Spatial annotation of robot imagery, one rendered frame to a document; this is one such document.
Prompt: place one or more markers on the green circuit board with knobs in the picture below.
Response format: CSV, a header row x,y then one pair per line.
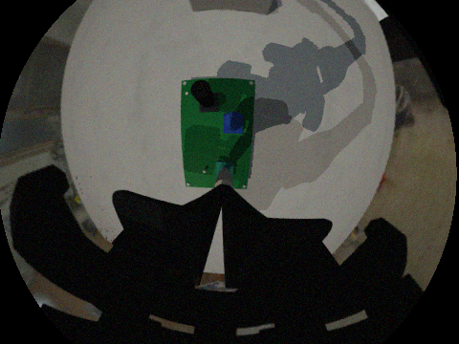
x,y
216,128

